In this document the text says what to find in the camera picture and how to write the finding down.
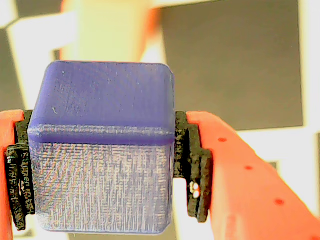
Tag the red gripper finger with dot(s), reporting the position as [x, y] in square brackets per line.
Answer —
[7, 160]
[245, 195]

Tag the blue cube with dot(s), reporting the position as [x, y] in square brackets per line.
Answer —
[102, 150]

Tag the orange cube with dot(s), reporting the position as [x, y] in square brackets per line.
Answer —
[107, 27]

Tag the black white marker board mat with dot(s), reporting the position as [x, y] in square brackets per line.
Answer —
[232, 65]

